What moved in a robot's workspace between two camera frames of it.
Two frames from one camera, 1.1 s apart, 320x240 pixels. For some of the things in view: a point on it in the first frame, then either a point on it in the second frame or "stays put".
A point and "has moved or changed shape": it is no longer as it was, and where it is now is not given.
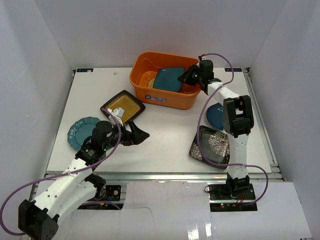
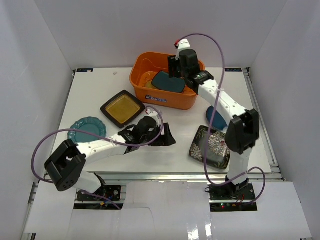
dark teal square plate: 167,79 has moved or changed shape
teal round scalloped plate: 79,130 stays put
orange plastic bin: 141,74 stays put
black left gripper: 127,136 → 161,136
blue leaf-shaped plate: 215,114 stays put
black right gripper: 186,77 → 173,62
